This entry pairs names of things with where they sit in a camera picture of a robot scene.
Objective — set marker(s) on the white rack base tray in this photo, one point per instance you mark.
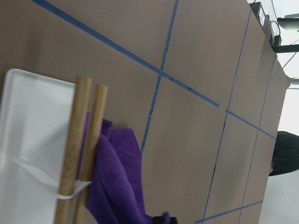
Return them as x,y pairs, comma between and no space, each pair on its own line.
35,114

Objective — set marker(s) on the purple towel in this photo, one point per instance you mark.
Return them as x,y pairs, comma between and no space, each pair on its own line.
116,194

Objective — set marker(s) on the black power adapter box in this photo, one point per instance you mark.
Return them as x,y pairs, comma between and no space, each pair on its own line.
265,23

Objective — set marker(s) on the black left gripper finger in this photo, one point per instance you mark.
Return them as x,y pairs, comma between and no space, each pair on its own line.
164,220

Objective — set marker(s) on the wooden rack dowel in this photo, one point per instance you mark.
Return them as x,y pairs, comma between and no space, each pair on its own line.
75,135
92,139

